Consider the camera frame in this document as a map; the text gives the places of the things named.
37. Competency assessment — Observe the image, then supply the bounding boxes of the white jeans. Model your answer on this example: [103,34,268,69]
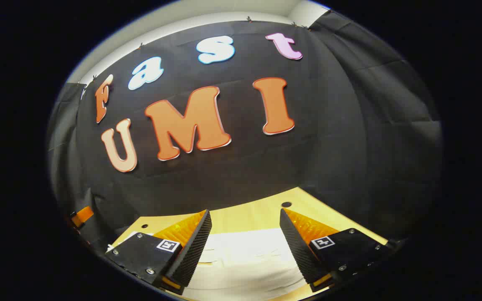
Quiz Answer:
[107,228,308,301]

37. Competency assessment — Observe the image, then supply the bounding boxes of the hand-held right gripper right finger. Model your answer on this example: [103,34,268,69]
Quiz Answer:
[279,208,394,293]

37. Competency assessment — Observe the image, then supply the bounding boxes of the black backdrop cloth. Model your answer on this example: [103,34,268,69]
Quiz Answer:
[48,10,444,255]

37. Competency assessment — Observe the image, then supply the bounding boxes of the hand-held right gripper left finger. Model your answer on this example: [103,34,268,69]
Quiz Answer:
[105,209,213,295]

